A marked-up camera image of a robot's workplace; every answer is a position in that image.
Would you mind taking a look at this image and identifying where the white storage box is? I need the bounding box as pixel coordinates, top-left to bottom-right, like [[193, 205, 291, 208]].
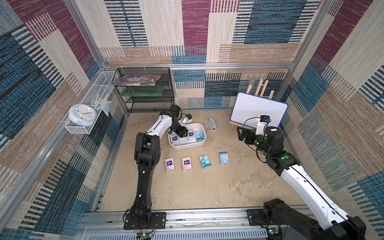
[[168, 123, 207, 151]]

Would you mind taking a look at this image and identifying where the pink Tempo tissue pack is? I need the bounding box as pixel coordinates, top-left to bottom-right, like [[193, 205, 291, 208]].
[[182, 157, 192, 171], [165, 158, 175, 172]]

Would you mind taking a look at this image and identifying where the light blue unicorn tissue pack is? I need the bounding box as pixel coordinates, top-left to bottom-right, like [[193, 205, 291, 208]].
[[219, 152, 230, 165]]

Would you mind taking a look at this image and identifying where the teal cartoon tissue pack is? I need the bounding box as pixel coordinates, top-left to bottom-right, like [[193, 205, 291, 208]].
[[199, 155, 212, 169]]

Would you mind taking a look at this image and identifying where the blue white tissue pack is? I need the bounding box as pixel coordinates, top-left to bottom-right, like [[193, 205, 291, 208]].
[[170, 134, 180, 146]]

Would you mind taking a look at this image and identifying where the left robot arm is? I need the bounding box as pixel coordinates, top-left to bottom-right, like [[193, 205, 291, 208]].
[[123, 105, 188, 230]]

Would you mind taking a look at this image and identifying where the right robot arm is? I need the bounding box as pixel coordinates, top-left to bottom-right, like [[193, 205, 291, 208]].
[[237, 127, 367, 240]]

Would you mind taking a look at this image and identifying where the pink white tissue pack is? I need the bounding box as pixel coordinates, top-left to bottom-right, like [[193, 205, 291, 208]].
[[188, 129, 197, 141]]

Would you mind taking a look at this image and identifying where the green white tissue pack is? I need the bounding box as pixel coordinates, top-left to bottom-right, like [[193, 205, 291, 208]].
[[195, 130, 205, 141]]

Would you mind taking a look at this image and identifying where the blue framed whiteboard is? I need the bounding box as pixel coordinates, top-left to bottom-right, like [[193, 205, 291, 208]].
[[230, 93, 289, 128]]

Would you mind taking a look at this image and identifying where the green board on shelf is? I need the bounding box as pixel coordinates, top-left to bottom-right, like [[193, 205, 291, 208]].
[[121, 87, 165, 97]]

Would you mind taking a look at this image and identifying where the colourful magazine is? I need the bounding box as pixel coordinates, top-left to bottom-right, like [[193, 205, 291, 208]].
[[112, 74, 162, 87]]

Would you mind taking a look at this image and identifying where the round white clock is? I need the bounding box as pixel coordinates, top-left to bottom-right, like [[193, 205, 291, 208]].
[[68, 104, 97, 127]]

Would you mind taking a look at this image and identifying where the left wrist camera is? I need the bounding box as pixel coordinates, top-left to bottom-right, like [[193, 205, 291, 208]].
[[181, 114, 192, 125]]

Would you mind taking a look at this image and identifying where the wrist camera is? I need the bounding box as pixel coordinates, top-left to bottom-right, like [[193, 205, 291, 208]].
[[181, 114, 192, 125], [256, 115, 271, 135]]

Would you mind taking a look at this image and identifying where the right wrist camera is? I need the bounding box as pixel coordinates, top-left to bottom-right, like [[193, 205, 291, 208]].
[[256, 115, 271, 135]]

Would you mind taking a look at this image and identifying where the black wire shelf rack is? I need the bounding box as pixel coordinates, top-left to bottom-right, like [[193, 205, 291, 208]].
[[112, 67, 175, 114]]

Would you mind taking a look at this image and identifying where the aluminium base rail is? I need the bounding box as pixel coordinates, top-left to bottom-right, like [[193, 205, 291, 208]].
[[75, 207, 267, 240]]

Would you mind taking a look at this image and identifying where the white wire basket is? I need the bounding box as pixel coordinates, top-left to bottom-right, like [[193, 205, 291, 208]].
[[65, 71, 115, 135]]

